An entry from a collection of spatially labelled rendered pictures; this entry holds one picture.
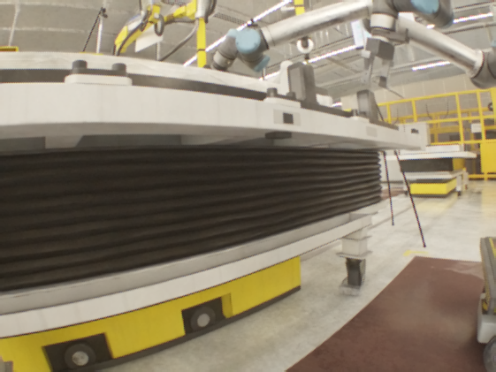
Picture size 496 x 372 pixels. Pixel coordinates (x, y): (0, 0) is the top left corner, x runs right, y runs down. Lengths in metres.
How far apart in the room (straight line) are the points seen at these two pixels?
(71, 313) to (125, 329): 0.42
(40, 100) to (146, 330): 0.86
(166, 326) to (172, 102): 0.83
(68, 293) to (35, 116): 0.48
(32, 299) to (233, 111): 0.67
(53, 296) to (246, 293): 0.82
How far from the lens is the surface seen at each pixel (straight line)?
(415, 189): 5.82
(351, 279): 1.56
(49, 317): 0.68
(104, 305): 0.68
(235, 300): 1.26
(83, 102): 0.48
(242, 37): 1.05
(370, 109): 1.29
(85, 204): 0.77
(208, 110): 0.56
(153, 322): 1.09
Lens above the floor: 0.68
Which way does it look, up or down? 3 degrees down
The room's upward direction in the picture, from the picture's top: 4 degrees counter-clockwise
